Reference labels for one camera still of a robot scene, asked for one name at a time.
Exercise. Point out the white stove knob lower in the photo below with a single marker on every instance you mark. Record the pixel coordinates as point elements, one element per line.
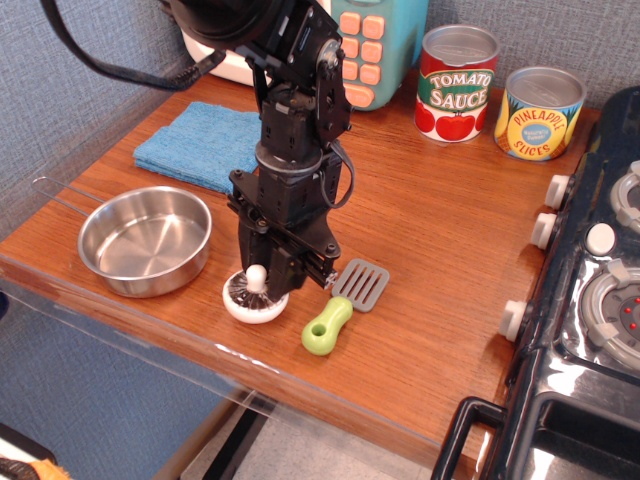
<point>511,319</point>

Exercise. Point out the white stove knob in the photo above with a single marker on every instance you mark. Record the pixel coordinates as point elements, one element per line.
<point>556,191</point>
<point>542,230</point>
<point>511,319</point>

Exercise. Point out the white stove knob middle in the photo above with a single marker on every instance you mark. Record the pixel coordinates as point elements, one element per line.
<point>542,230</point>

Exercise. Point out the teal toy microwave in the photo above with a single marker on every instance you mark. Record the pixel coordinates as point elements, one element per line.
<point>380,47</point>

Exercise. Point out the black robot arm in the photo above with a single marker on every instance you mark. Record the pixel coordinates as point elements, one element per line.
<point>294,139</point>

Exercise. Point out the stainless steel pan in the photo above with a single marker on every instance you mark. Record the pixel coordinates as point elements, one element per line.
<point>143,243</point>

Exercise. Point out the tomato sauce can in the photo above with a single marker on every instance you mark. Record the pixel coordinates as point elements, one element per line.
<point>456,75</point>

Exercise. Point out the white brown toy mushroom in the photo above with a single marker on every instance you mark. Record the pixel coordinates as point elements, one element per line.
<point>245,296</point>

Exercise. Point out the blue folded cloth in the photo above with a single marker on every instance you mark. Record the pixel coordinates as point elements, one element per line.
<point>202,146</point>

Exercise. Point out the yellow object bottom corner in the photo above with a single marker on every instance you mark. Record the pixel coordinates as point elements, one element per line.
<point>37,470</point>

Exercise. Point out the clear acrylic table guard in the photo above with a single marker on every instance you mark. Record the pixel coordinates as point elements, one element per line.
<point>395,376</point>

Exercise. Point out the black toy stove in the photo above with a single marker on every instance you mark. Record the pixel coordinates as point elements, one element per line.
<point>572,407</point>

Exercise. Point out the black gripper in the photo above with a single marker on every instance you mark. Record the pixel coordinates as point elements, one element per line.
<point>283,224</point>

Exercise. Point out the green grey toy spatula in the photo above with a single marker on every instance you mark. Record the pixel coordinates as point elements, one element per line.
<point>358,288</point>

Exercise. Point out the white stove knob upper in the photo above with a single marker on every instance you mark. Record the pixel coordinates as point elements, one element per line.
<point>556,191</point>

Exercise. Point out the pineapple slices can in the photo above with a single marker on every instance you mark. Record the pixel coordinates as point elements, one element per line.
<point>539,112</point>

